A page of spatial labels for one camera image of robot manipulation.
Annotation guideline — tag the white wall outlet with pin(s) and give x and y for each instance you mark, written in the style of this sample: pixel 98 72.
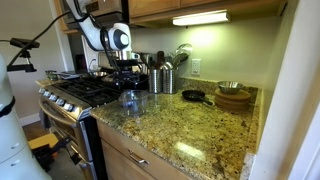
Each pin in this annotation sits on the white wall outlet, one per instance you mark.
pixel 195 66

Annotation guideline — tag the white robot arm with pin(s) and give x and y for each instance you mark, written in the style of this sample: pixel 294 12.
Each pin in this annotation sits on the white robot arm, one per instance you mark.
pixel 18 98

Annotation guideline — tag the steel bowl behind stove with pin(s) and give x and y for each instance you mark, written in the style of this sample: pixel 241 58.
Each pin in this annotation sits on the steel bowl behind stove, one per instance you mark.
pixel 97 74

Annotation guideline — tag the left steel utensil holder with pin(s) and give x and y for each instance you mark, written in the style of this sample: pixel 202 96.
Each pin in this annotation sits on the left steel utensil holder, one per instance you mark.
pixel 155 81

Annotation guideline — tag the stacked wooden boards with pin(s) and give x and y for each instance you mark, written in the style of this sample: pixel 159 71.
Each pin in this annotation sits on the stacked wooden boards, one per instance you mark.
pixel 235 102

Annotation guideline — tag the clear plastic processor bowl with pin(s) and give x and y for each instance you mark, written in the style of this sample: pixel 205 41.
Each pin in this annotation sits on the clear plastic processor bowl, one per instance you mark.
pixel 134 102

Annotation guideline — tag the under-cabinet light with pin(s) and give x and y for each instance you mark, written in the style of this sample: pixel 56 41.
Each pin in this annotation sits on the under-cabinet light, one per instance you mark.
pixel 202 18

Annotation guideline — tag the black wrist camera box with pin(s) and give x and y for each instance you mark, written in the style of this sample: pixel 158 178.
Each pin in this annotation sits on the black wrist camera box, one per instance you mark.
pixel 127 58

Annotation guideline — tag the wooden lower cabinet drawers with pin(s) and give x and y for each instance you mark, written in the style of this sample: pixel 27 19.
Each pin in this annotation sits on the wooden lower cabinet drawers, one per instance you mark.
pixel 127 160

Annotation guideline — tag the small black cast-iron skillet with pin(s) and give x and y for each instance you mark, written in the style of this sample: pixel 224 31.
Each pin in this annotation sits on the small black cast-iron skillet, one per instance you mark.
pixel 196 96

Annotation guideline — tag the black camera on stand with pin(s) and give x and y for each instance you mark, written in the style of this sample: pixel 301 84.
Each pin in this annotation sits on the black camera on stand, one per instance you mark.
pixel 25 46

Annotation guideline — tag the right steel utensil holder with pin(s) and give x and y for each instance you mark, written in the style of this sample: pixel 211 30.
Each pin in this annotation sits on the right steel utensil holder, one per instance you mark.
pixel 169 78

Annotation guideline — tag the wooden upper cabinets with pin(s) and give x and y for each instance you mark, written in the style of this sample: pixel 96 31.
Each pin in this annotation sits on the wooden upper cabinets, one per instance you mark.
pixel 160 13

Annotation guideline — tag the yellow black tool case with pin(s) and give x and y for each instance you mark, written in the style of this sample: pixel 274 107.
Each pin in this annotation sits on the yellow black tool case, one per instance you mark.
pixel 45 149

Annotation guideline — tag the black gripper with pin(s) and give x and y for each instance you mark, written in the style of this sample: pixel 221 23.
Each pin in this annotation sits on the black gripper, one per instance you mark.
pixel 125 77

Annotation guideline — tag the small steel bowl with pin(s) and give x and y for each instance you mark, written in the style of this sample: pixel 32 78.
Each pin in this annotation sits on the small steel bowl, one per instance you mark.
pixel 229 87

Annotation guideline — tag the steel over-range microwave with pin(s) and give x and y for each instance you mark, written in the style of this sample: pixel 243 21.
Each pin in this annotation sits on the steel over-range microwave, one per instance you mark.
pixel 107 12

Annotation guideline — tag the steel utensil holder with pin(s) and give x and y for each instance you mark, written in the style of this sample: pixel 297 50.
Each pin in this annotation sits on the steel utensil holder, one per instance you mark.
pixel 155 81
pixel 169 78

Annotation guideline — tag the stainless steel gas stove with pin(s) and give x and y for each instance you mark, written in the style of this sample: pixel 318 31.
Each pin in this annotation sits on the stainless steel gas stove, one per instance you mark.
pixel 67 105

